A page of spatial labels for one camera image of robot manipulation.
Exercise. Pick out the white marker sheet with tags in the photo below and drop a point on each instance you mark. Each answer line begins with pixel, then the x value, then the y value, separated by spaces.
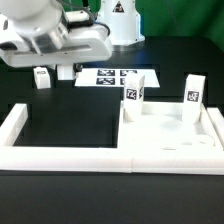
pixel 104 77

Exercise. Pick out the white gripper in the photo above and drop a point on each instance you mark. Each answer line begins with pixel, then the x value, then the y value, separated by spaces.
pixel 58 47

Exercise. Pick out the white U-shaped fence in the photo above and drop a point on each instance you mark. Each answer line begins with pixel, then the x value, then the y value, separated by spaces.
pixel 101 159

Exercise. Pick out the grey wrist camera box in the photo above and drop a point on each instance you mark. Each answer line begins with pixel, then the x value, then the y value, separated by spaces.
pixel 77 19

